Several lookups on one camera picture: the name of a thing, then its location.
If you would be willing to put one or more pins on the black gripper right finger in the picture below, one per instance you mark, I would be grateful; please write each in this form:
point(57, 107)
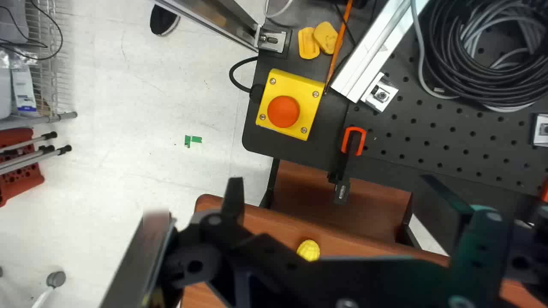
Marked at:
point(480, 251)

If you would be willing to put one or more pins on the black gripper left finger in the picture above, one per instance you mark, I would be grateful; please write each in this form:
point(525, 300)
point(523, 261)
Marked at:
point(233, 213)

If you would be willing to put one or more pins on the green tape mark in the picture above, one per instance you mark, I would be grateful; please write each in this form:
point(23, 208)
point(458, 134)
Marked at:
point(192, 141)

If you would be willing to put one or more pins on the yellow toy vegetable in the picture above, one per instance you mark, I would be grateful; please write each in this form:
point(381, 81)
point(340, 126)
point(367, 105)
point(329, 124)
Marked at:
point(309, 251)

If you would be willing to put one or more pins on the brown wooden table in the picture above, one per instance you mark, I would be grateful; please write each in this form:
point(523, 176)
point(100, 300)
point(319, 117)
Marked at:
point(343, 220)

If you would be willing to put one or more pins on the yellow emergency stop box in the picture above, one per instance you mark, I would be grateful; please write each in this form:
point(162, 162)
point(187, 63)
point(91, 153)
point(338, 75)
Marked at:
point(283, 112)

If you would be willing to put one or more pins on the small white tag block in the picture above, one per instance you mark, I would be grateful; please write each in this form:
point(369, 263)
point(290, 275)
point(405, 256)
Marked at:
point(542, 131)
point(379, 93)

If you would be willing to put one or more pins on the orange black bar clamp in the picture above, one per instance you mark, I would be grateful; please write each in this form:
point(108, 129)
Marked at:
point(353, 141)

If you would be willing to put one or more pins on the grey round floor disc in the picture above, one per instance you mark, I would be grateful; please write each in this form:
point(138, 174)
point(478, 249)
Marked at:
point(55, 280)

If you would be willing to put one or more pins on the grey metal beam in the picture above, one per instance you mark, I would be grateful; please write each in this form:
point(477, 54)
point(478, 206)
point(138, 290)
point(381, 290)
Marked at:
point(220, 18)

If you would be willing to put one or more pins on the metal rod with black tip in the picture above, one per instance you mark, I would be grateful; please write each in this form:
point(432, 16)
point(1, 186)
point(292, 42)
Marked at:
point(28, 141)
point(40, 155)

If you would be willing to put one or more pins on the black shoe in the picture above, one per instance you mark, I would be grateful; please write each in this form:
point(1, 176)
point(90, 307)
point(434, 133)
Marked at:
point(163, 20)

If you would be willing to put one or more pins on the red tool rack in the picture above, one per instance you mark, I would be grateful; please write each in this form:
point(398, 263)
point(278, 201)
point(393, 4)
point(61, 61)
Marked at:
point(18, 182)

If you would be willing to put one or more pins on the white box with blue label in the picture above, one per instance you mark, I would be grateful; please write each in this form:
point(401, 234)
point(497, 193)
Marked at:
point(25, 90)

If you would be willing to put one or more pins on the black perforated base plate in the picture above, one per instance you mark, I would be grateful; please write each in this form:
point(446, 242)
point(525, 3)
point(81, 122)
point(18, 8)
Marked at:
point(446, 138)

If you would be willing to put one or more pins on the short aluminium extrusion rail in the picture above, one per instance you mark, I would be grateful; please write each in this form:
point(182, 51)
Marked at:
point(374, 52)

